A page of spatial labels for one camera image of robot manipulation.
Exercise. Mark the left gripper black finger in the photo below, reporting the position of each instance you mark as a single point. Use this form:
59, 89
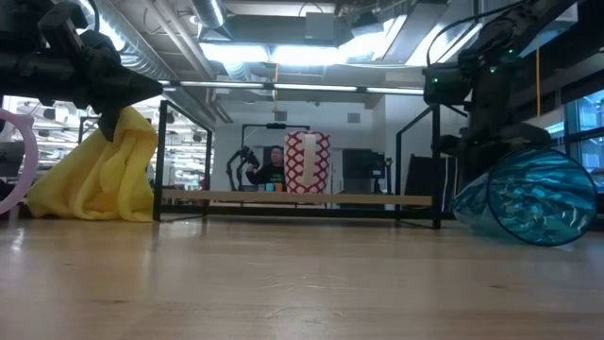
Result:
118, 82
108, 125

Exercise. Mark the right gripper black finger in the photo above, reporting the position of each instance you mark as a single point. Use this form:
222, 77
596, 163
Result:
474, 167

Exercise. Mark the teal translucent plastic cup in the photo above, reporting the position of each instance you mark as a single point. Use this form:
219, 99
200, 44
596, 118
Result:
542, 198

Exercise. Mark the red white patterned mug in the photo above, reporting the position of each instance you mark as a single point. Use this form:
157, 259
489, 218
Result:
295, 165

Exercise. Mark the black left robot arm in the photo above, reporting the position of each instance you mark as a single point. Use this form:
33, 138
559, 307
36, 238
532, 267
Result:
16, 21

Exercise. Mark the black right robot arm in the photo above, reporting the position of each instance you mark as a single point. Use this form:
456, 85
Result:
491, 104

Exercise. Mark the black background robot arm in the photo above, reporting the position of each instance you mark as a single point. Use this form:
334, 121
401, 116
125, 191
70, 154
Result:
243, 156

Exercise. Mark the black-framed wooden shelf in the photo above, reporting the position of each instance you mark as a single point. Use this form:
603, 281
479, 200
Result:
236, 197

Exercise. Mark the dark background panel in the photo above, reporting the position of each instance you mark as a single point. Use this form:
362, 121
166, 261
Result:
424, 181

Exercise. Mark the yellow cloth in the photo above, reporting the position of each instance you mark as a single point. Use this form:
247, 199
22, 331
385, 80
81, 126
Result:
94, 179

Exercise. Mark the pink plastic cup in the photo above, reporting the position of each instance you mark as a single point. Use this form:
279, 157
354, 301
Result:
32, 156

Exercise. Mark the long ceiling light strip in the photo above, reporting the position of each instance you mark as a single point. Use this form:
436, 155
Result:
222, 85

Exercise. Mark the black background monitor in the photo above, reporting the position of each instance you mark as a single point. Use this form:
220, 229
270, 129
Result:
363, 164

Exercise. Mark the bright ceiling light panel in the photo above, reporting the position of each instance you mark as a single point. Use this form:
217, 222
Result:
269, 53

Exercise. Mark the person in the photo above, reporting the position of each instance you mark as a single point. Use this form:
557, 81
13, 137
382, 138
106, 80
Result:
271, 175

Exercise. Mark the silver ribbed ceiling duct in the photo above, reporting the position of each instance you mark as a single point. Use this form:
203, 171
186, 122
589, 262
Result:
137, 52

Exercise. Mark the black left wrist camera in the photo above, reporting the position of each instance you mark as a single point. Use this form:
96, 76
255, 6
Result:
63, 26

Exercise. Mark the black background workstation frame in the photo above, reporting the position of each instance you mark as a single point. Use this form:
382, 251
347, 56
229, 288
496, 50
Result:
276, 126

